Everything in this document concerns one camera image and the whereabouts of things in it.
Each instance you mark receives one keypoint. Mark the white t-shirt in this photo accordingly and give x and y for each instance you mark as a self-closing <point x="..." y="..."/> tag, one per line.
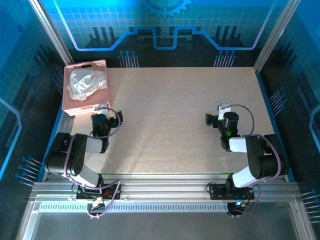
<point x="82" y="82"/>

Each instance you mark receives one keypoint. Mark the pink perforated plastic basket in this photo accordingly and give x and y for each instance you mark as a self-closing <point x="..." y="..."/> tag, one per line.
<point x="80" y="109"/>

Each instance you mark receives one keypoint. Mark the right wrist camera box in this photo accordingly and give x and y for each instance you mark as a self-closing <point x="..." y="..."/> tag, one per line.
<point x="222" y="112"/>

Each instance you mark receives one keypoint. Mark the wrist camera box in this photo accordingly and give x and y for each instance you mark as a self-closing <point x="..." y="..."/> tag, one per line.
<point x="222" y="112"/>
<point x="103" y="110"/>

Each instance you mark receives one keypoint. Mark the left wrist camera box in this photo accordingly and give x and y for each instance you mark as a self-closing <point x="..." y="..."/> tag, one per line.
<point x="103" y="110"/>

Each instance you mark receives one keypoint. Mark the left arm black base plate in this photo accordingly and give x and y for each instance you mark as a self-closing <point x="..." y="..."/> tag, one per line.
<point x="110" y="193"/>

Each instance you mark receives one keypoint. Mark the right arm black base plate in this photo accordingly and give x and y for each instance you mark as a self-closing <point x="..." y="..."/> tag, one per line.
<point x="220" y="192"/>

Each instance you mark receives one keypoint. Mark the aluminium mounting rail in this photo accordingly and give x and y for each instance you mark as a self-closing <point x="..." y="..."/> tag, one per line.
<point x="162" y="190"/>

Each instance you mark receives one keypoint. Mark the aluminium frame post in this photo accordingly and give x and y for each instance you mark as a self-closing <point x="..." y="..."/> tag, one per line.
<point x="277" y="32"/>
<point x="50" y="30"/>

